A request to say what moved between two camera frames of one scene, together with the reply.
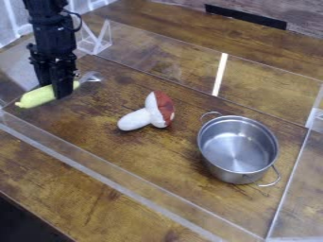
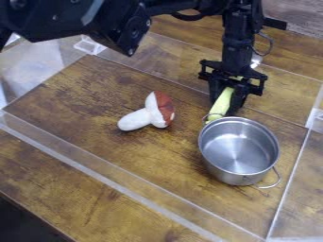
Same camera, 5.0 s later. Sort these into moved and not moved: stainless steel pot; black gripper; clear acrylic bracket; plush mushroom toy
Moved: black gripper
Not moved: stainless steel pot; plush mushroom toy; clear acrylic bracket
